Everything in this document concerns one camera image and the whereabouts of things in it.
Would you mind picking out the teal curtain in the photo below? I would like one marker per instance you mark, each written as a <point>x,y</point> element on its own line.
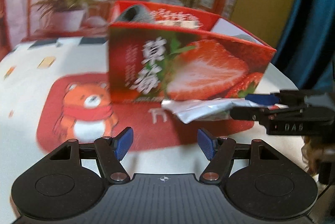
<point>314,30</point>

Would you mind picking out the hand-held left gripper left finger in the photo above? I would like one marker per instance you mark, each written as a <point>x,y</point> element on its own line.
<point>122,144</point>

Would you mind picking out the silver plastic packet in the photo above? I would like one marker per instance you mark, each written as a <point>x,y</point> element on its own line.
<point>199,110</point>

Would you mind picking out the grey sock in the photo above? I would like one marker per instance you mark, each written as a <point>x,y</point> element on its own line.
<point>136,14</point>

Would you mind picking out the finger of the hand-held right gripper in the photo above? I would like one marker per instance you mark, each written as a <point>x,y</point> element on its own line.
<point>248,113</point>
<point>261,99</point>

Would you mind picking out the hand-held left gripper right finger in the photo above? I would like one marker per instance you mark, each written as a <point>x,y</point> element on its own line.
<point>206,144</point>

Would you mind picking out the red strawberry cardboard box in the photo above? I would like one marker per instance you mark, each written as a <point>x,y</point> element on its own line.
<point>196,67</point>

